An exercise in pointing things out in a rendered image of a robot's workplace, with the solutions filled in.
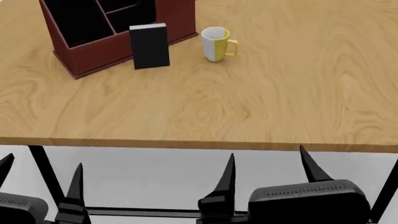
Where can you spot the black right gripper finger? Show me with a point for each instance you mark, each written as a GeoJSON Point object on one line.
{"type": "Point", "coordinates": [312, 170]}
{"type": "Point", "coordinates": [222, 200]}

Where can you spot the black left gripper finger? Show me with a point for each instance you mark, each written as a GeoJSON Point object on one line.
{"type": "Point", "coordinates": [5, 165]}
{"type": "Point", "coordinates": [76, 200]}

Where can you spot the red-brown compartment caddy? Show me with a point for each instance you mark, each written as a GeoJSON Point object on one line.
{"type": "Point", "coordinates": [93, 54]}

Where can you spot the black book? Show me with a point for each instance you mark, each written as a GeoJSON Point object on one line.
{"type": "Point", "coordinates": [150, 46]}

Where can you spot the black table leg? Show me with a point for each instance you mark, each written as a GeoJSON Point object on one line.
{"type": "Point", "coordinates": [385, 193]}
{"type": "Point", "coordinates": [43, 168]}

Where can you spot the black table crossbar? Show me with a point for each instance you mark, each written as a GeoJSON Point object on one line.
{"type": "Point", "coordinates": [143, 211]}

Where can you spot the white and yellow mug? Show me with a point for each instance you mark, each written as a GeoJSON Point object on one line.
{"type": "Point", "coordinates": [213, 46]}

